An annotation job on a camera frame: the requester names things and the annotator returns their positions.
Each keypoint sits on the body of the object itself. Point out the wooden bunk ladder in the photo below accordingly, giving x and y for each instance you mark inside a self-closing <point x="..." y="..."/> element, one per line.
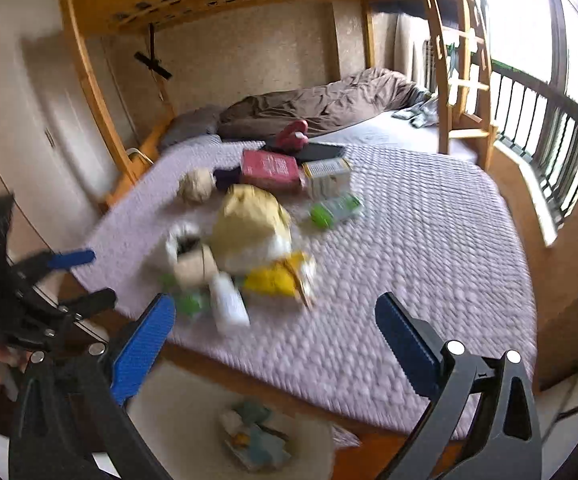
<point x="461" y="85"/>

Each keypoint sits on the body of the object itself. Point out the brown duvet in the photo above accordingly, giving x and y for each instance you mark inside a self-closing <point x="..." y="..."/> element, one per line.
<point x="319" y="100"/>

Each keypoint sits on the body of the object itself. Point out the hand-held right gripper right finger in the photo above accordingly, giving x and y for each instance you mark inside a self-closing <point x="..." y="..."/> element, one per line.
<point x="404" y="347"/>

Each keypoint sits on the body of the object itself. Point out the yellow plastic bag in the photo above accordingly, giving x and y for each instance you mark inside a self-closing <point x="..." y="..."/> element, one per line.
<point x="274" y="280"/>

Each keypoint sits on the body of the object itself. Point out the green plastic bottle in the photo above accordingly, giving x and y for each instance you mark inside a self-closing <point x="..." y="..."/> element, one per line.
<point x="336" y="210"/>

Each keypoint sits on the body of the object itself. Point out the white wardrobe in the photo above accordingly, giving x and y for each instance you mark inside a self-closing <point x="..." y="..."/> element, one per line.
<point x="44" y="135"/>

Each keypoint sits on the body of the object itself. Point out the yellow and white plastic bags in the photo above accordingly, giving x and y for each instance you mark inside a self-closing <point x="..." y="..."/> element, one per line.
<point x="249" y="225"/>

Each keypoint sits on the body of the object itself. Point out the wooden bunk bed frame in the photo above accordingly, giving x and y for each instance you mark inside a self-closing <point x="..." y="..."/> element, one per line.
<point x="119" y="5"/>

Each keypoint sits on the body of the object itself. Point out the red plastic hook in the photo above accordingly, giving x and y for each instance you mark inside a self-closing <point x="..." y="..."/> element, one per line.
<point x="291" y="135"/>

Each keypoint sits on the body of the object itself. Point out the black phone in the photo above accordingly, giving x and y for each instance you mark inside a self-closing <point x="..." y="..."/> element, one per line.
<point x="314" y="151"/>

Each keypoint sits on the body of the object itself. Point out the purple quilted blanket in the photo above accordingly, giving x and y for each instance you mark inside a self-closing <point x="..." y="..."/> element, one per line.
<point x="419" y="270"/>

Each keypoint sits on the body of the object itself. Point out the white trash bin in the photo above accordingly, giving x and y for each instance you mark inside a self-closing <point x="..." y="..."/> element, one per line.
<point x="169" y="425"/>

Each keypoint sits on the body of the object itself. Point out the white bed sheet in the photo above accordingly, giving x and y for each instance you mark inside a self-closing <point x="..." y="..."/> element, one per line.
<point x="394" y="137"/>

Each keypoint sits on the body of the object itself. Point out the grey pillow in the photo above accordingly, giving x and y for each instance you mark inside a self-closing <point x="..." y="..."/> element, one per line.
<point x="189" y="127"/>

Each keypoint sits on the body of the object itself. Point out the cream crumpled cloth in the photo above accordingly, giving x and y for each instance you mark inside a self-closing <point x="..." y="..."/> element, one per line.
<point x="196" y="270"/>

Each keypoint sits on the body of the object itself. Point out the dark purple object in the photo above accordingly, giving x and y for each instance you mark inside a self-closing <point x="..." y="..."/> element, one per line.
<point x="229" y="179"/>

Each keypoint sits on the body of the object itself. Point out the grey-green cloth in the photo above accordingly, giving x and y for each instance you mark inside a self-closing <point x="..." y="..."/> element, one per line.
<point x="419" y="115"/>

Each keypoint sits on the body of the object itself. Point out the light blue medicine box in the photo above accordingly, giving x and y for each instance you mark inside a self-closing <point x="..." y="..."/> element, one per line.
<point x="264" y="447"/>

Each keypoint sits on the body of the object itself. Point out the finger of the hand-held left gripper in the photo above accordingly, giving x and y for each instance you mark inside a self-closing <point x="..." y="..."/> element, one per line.
<point x="94" y="300"/>
<point x="71" y="258"/>

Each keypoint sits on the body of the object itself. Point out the maroon box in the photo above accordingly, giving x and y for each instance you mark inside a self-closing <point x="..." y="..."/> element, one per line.
<point x="271" y="170"/>

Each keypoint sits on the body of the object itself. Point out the white plastic bottle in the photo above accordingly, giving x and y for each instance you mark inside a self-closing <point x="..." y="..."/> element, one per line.
<point x="229" y="305"/>

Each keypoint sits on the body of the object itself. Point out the crumpled paper ball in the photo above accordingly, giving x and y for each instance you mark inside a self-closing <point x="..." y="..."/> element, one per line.
<point x="196" y="186"/>

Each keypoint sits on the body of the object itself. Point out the black balcony railing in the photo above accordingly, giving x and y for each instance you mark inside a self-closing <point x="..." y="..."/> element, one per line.
<point x="544" y="130"/>

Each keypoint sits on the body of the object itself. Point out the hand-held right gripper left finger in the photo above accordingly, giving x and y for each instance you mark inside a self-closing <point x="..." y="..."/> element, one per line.
<point x="141" y="345"/>

